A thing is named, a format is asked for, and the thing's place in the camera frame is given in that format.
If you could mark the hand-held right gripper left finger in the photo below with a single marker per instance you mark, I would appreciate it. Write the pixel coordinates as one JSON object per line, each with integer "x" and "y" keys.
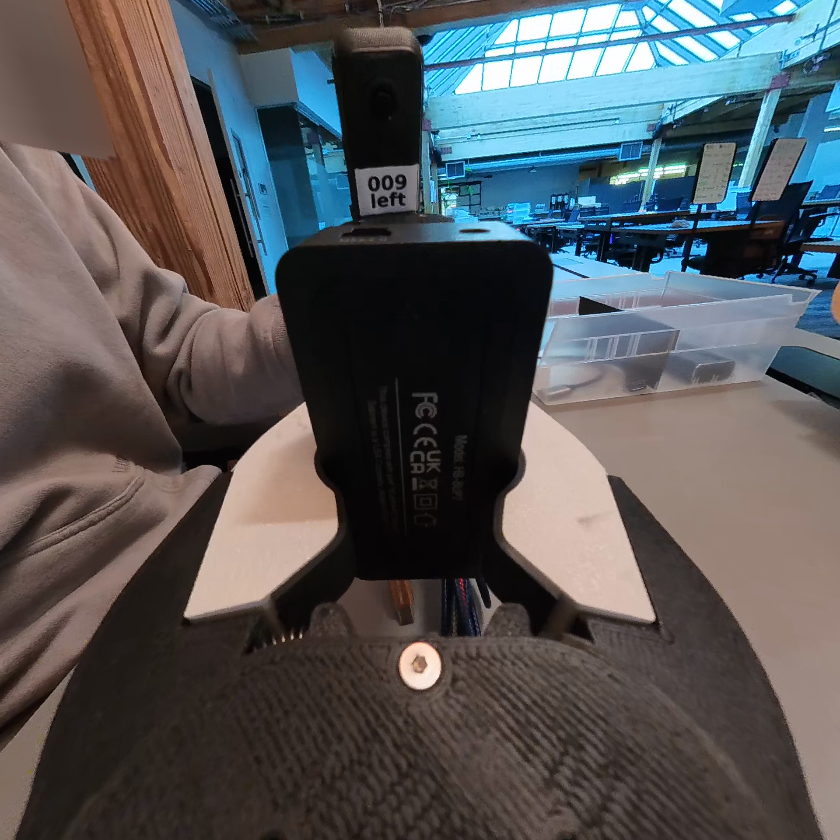
{"x": 262, "y": 525}

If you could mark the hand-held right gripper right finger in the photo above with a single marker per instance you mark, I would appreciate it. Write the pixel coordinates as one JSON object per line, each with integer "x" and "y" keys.
{"x": 571, "y": 525}

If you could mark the black ribbed hub box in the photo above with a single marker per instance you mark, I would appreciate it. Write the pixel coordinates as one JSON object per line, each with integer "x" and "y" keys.
{"x": 420, "y": 341}

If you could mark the person's left forearm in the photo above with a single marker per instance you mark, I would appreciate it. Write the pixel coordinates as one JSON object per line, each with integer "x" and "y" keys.
{"x": 229, "y": 361}

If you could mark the grey desk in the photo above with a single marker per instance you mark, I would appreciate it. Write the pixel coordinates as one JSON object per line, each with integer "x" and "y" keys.
{"x": 722, "y": 492}

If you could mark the brown flat strip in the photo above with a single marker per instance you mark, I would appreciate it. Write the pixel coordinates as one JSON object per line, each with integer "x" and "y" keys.
{"x": 401, "y": 600}

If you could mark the dark grey box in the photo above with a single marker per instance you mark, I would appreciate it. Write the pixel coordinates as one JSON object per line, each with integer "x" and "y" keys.
{"x": 646, "y": 348}

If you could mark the small black adapter box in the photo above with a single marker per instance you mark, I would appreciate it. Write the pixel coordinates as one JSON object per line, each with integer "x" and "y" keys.
{"x": 699, "y": 371}

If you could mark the person in grey hoodie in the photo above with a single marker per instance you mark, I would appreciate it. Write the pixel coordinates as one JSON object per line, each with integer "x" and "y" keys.
{"x": 65, "y": 459}

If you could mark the wooden pillar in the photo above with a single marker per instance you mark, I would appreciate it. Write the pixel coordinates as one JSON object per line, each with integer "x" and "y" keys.
{"x": 151, "y": 164}

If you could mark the clear plastic bin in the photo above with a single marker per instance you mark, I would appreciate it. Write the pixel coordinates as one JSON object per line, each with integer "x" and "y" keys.
{"x": 754, "y": 341}

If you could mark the long wooden office table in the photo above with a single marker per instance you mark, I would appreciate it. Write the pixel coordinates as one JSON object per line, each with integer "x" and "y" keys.
{"x": 689, "y": 229}

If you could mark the white notice board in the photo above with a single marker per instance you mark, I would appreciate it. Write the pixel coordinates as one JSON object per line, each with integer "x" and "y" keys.
{"x": 714, "y": 172}
{"x": 778, "y": 169}

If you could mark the black office chair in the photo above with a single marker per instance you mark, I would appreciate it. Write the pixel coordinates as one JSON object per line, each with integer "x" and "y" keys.
{"x": 784, "y": 229}

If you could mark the white support column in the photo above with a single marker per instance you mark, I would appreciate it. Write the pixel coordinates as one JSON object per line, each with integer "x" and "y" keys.
{"x": 768, "y": 128}

